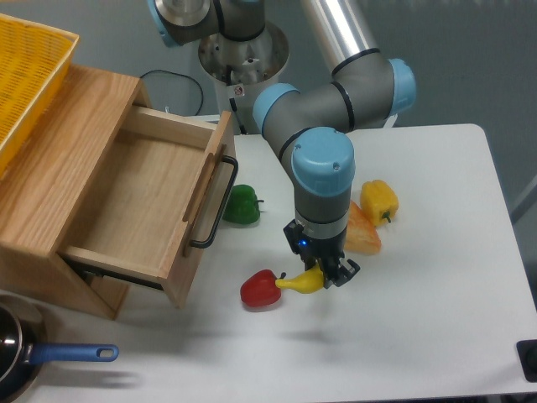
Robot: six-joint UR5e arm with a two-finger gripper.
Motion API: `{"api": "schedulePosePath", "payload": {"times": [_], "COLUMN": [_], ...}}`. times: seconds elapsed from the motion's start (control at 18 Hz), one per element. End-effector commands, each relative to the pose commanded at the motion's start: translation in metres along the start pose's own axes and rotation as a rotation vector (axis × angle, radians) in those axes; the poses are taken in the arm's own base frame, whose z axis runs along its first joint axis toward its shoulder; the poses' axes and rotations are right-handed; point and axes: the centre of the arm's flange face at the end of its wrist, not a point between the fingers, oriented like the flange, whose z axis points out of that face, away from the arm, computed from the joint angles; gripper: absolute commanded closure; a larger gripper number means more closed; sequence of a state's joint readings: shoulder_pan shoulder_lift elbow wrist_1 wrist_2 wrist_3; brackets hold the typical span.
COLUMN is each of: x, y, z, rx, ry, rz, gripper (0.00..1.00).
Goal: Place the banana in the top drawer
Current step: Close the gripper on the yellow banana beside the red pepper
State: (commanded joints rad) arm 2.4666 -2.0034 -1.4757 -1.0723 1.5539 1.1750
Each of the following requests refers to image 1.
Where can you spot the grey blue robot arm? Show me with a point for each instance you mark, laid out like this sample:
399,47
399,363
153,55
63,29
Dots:
308,132

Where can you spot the yellow toy banana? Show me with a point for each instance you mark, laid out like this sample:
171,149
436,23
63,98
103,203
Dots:
308,282

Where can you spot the orange toy pastry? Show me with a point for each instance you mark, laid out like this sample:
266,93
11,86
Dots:
362,236

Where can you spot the yellow plastic basket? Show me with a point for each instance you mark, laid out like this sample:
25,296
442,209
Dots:
35,59

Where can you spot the open wooden top drawer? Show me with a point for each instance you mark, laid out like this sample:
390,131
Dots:
155,203

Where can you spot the red toy bell pepper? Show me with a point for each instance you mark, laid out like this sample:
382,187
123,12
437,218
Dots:
260,290

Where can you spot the wooden drawer cabinet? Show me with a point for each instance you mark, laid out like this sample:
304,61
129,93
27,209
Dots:
47,182

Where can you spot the black pan blue handle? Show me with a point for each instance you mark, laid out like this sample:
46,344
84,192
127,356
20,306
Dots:
25,347

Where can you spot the yellow toy bell pepper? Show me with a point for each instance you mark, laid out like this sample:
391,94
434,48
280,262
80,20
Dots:
378,202

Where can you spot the green toy bell pepper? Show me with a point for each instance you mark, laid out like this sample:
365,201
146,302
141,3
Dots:
242,206

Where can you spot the black corner device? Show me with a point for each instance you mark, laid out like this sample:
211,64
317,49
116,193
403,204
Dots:
526,350

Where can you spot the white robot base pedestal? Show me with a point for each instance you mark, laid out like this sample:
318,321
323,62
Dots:
240,71

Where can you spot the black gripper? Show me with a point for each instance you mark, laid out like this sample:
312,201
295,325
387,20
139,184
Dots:
326,252

